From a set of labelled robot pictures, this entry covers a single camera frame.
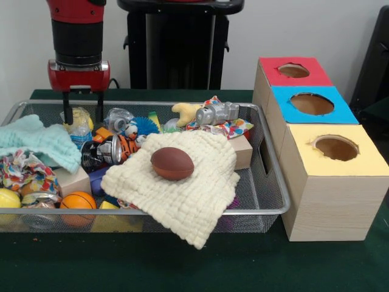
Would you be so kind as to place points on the brown toy football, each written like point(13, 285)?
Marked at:
point(172, 164)

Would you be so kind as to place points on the crushed black drink can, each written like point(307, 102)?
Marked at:
point(103, 150)

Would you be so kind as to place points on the dark green table cloth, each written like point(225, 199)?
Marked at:
point(182, 267)
point(378, 112)

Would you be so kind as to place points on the colourful dotted cloth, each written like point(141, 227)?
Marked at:
point(234, 127)

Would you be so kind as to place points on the yellow plush toy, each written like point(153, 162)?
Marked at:
point(185, 112)

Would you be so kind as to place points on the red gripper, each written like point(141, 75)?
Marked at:
point(79, 79)

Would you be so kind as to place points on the wooden box with three holes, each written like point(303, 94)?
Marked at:
point(334, 207)

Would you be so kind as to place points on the blue spiky ball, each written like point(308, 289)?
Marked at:
point(146, 125)

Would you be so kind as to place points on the crushed clear plastic bottle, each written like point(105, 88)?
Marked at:
point(80, 127)

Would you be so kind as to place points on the black chair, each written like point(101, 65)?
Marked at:
point(377, 61)

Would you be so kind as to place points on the yellow foam ball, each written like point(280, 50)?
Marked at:
point(9, 199)

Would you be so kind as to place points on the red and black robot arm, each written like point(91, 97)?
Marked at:
point(77, 39)

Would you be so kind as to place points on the orange toy basketball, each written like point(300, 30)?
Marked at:
point(77, 200)

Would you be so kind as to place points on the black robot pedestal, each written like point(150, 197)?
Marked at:
point(179, 45)

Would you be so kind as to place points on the cream knitted cloth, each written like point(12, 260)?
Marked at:
point(182, 200)

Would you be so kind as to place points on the light blue knitted cloth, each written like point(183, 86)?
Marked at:
point(39, 143)

